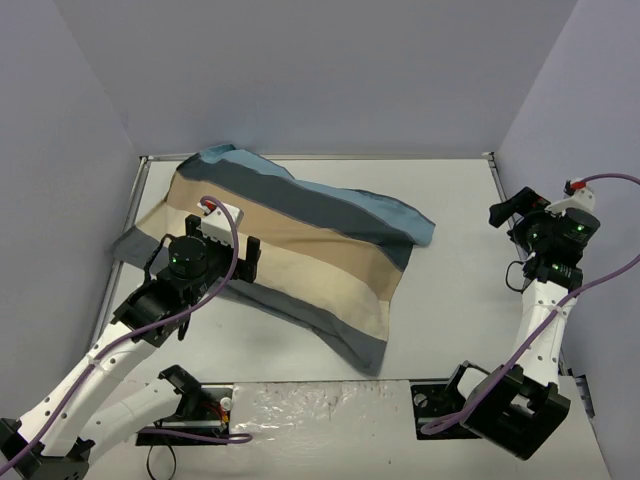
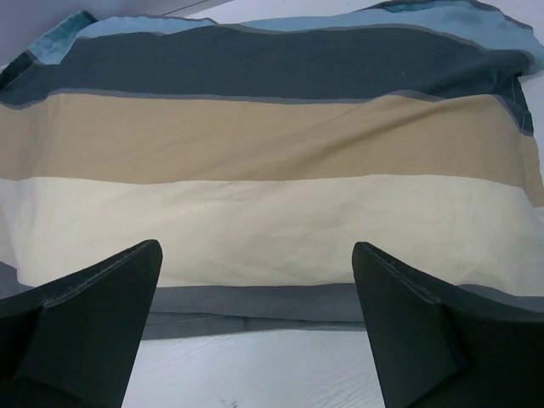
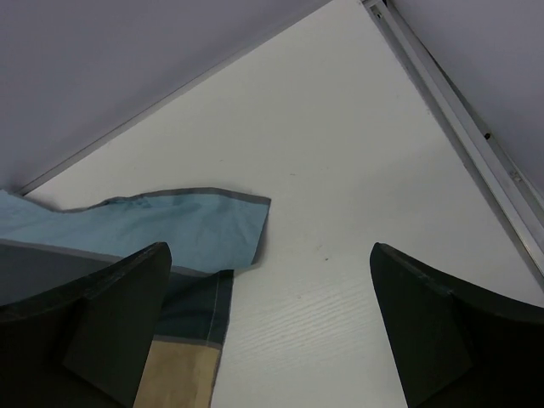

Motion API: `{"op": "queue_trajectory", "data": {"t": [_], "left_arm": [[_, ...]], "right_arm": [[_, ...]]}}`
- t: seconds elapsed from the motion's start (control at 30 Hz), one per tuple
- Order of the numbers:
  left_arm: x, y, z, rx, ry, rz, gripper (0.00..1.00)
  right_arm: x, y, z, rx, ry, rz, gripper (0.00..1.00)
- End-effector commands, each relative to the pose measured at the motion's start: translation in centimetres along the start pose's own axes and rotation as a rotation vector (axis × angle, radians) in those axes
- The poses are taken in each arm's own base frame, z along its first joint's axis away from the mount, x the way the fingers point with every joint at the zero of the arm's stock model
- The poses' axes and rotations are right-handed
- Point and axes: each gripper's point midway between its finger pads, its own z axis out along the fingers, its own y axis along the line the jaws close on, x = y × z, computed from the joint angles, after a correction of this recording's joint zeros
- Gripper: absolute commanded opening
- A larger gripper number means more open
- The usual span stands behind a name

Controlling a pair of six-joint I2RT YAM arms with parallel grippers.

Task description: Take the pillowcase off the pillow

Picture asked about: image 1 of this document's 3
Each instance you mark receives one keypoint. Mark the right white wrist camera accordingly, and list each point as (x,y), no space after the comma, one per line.
(577,194)

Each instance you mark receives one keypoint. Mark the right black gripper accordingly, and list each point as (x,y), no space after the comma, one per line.
(523,204)

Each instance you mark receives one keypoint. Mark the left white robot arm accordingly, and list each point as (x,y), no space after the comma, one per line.
(71,429)

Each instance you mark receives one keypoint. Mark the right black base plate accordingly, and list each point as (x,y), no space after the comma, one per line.
(431,400)

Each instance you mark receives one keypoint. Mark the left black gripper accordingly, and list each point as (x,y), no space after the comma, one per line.
(252,251)

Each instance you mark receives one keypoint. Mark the striped blue beige pillowcase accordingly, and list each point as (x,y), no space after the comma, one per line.
(331,258)

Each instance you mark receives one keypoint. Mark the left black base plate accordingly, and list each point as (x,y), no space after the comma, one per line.
(207,418)

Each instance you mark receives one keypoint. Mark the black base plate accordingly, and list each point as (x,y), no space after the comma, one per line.
(207,418)
(431,400)

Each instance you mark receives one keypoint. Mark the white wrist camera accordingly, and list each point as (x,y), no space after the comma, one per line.
(577,194)
(214,224)

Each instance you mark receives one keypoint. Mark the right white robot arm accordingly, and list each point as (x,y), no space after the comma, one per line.
(518,405)

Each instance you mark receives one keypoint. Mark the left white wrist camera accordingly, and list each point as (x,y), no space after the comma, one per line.
(214,224)

